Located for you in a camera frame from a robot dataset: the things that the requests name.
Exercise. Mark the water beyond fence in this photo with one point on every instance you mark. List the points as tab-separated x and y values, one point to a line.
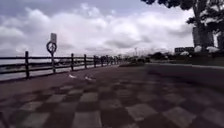
13	68

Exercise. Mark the low concrete wall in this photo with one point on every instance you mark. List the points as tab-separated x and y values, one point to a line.
186	71

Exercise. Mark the distant building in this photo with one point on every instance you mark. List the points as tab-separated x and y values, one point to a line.
183	49

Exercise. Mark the checkered brick paved path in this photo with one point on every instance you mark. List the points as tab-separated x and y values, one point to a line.
110	100

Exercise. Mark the dark wooden rail fence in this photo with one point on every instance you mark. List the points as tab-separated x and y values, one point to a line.
71	62

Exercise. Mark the large dark tree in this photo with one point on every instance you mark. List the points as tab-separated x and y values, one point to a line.
200	23

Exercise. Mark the round sign on pole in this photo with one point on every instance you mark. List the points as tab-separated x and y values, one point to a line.
51	47

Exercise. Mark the dark hedge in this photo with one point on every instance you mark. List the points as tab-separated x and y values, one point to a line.
196	57

